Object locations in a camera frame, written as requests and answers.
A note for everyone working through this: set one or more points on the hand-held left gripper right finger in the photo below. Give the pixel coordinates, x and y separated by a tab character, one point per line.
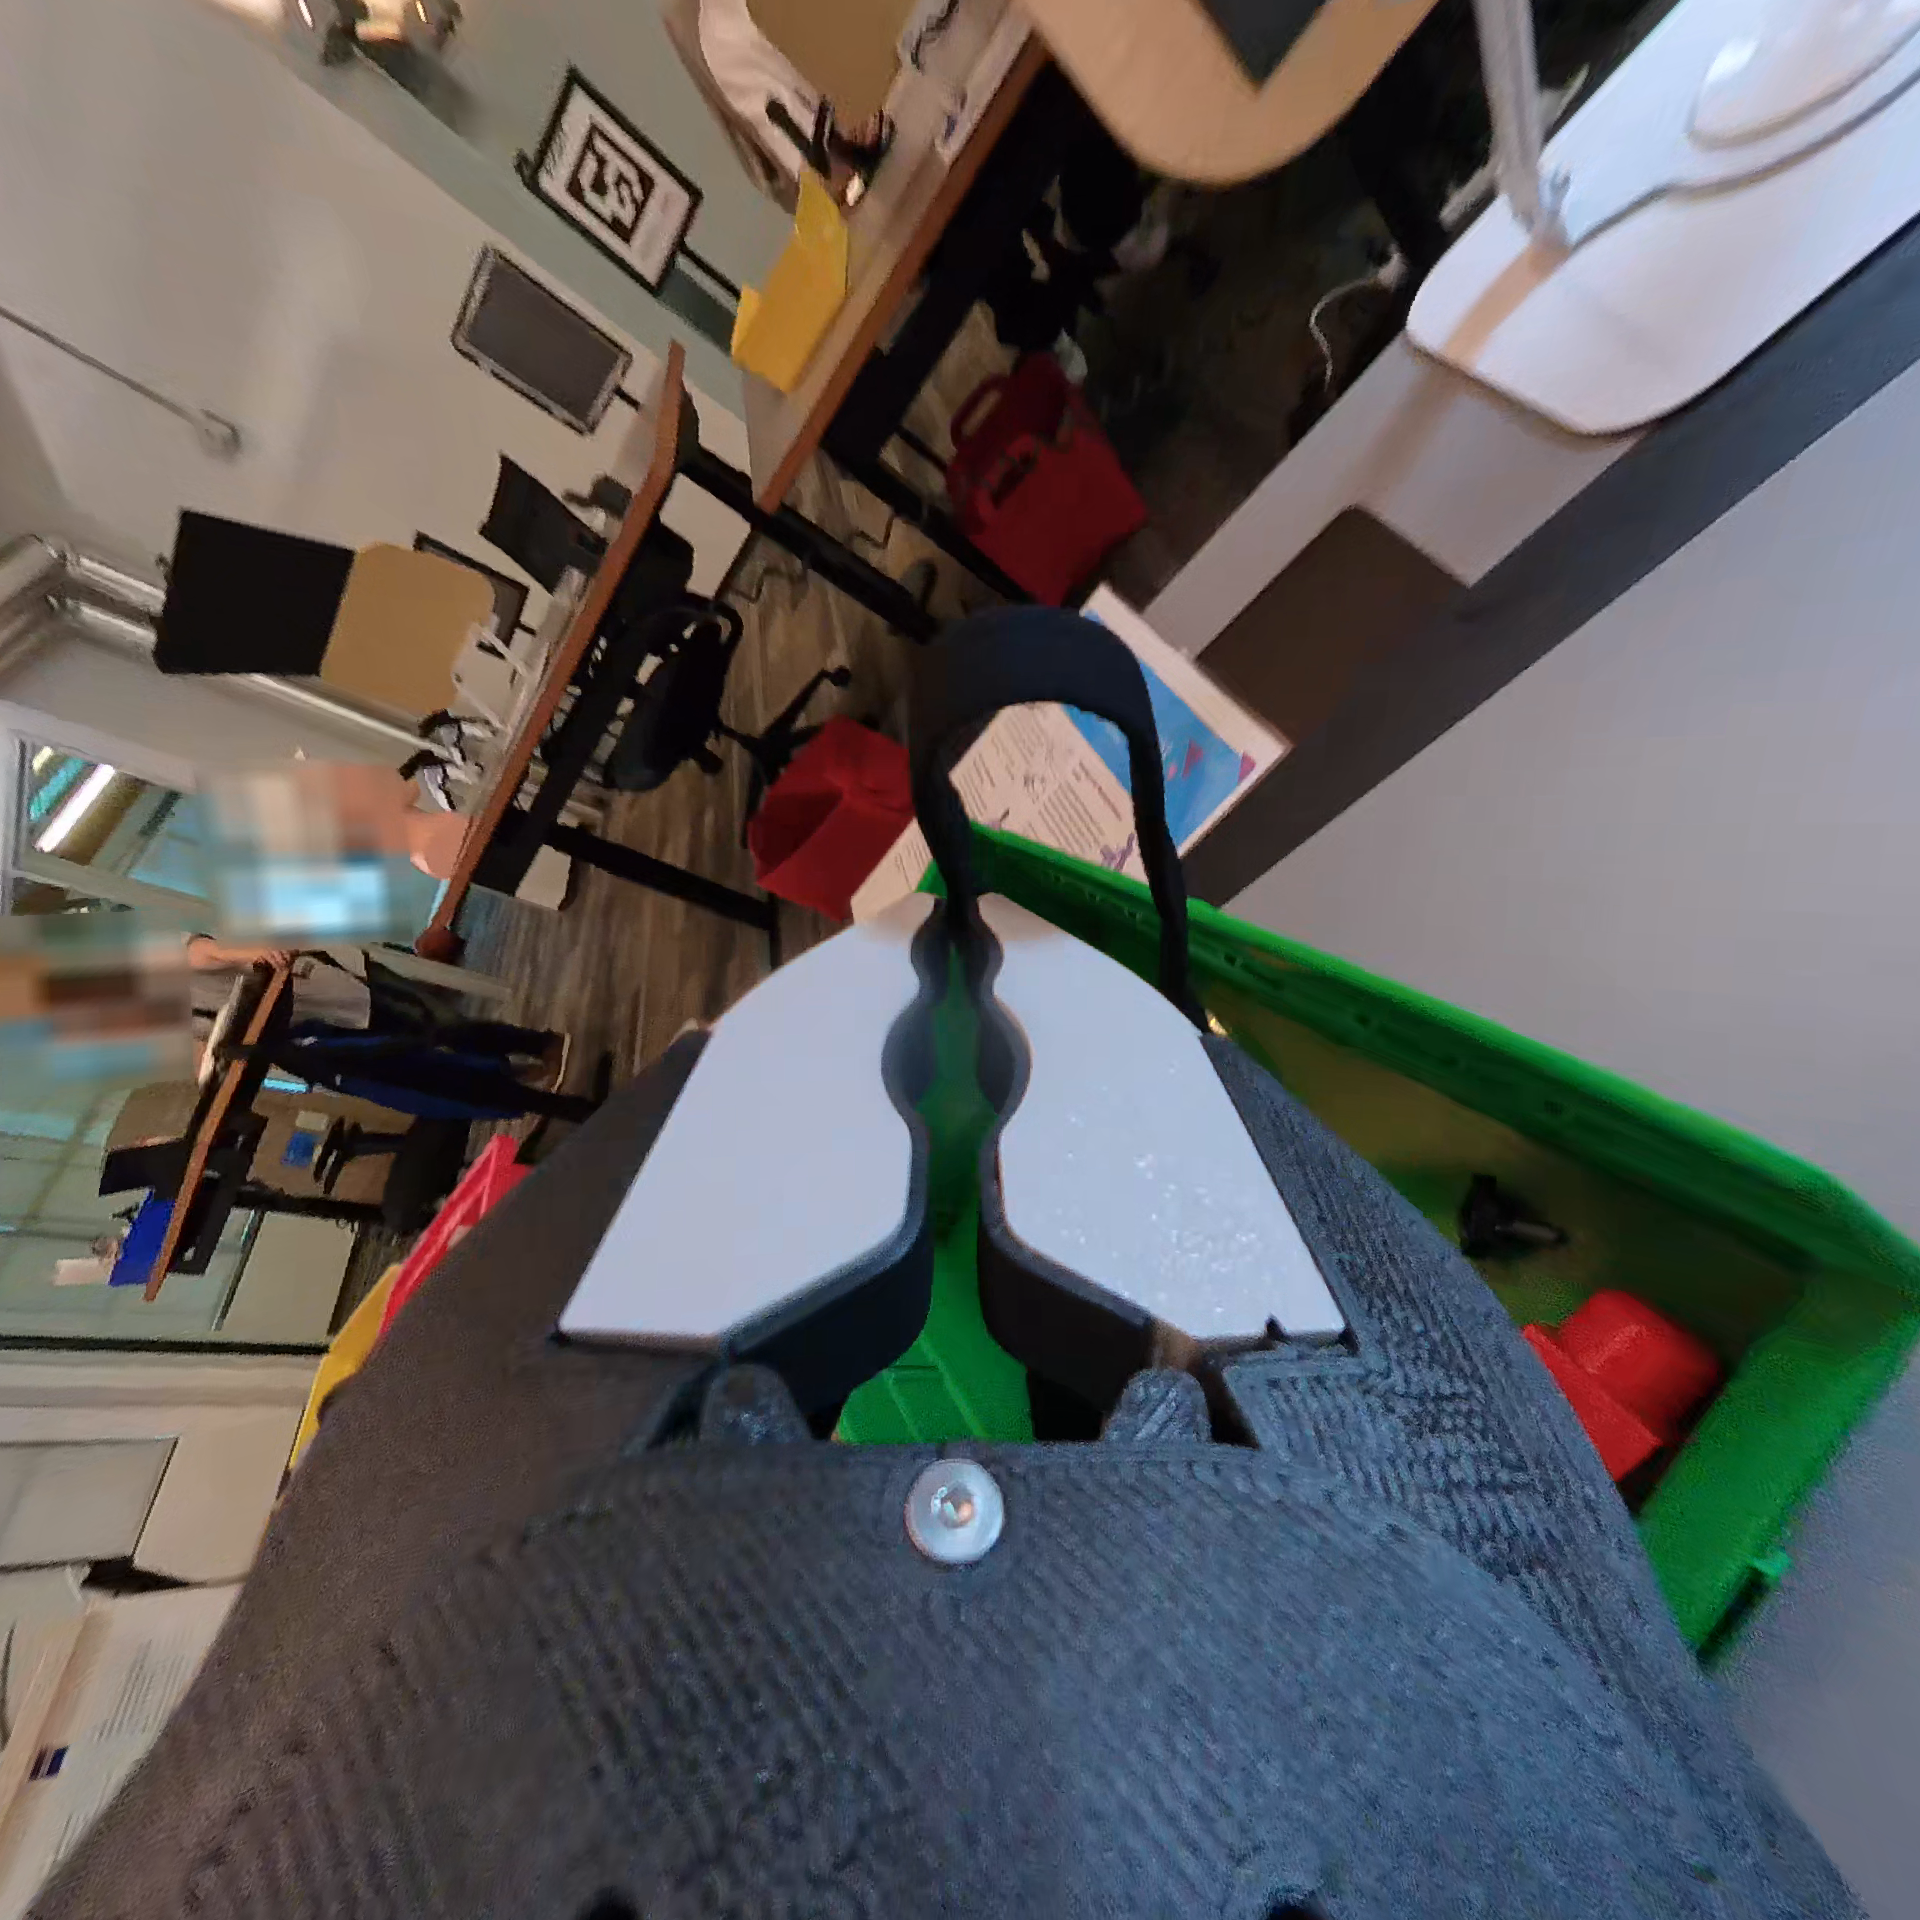
1154	1201

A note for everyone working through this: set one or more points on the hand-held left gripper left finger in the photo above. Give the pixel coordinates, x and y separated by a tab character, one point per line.
751	1184

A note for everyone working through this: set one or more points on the green plastic bin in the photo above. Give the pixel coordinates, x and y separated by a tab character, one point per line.
1756	1469

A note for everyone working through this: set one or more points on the red bin with white label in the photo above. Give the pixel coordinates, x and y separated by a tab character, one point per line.
457	1230

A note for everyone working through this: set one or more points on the small black part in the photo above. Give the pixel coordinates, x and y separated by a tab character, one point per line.
1499	1228

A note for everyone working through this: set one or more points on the red floor bin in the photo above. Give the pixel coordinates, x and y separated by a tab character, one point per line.
832	825

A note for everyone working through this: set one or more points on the blue and white paper flyer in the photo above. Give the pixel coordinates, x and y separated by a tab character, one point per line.
1049	780

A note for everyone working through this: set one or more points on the yellow plastic bin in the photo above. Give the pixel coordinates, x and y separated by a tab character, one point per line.
342	1372

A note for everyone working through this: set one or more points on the black office chair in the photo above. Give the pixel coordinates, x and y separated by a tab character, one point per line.
675	691

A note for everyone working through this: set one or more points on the red plastic block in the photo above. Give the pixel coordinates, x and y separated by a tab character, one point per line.
1627	1372

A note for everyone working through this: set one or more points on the wooden work table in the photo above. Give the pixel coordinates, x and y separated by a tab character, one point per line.
591	569

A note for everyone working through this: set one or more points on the red tote bag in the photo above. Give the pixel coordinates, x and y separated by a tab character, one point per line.
1049	494

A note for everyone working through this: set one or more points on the black and tan board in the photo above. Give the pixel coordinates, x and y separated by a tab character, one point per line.
240	592

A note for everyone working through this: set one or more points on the yellow folder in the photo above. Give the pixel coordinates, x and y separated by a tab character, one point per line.
795	299

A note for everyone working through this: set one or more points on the white stand base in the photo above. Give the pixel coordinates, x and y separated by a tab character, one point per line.
1575	330

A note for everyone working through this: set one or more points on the framed marker board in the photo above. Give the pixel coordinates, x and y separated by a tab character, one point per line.
608	181

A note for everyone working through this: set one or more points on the wooden framed chair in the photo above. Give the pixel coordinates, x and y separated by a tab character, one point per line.
1171	105

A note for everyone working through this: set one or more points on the wall-mounted dark screen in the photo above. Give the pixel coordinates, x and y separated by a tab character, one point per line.
540	338

